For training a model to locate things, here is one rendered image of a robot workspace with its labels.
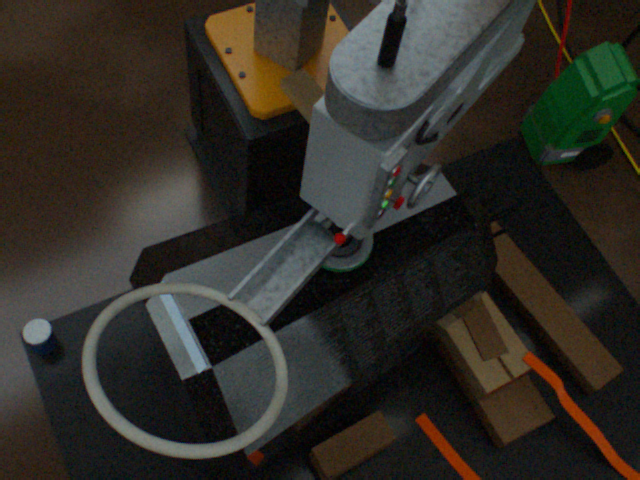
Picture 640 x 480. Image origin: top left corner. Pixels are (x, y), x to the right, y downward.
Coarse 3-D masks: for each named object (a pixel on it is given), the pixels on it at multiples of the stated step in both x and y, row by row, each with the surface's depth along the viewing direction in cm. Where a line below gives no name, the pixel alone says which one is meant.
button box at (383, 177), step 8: (400, 152) 173; (392, 160) 172; (400, 160) 173; (384, 168) 171; (392, 168) 171; (376, 176) 175; (384, 176) 172; (376, 184) 177; (384, 184) 175; (376, 192) 180; (384, 192) 180; (392, 192) 189; (376, 200) 182; (384, 200) 187; (368, 208) 187; (376, 208) 185; (368, 216) 190; (376, 216) 191; (368, 224) 193
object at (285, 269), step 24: (312, 216) 211; (288, 240) 205; (312, 240) 210; (264, 264) 200; (288, 264) 205; (312, 264) 206; (240, 288) 195; (264, 288) 201; (288, 288) 202; (264, 312) 197
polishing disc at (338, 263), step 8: (320, 216) 236; (328, 224) 235; (368, 232) 235; (352, 240) 233; (360, 240) 233; (368, 240) 233; (344, 248) 231; (352, 248) 232; (360, 248) 232; (368, 248) 232; (336, 256) 230; (344, 256) 230; (352, 256) 230; (360, 256) 231; (328, 264) 228; (336, 264) 228; (344, 264) 229; (352, 264) 229
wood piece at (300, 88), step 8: (296, 72) 266; (304, 72) 266; (288, 80) 264; (296, 80) 264; (304, 80) 265; (312, 80) 265; (288, 88) 263; (296, 88) 263; (304, 88) 263; (312, 88) 263; (320, 88) 264; (288, 96) 265; (296, 96) 261; (304, 96) 261; (312, 96) 262; (320, 96) 262; (296, 104) 263; (304, 104) 260; (312, 104) 260; (304, 112) 261
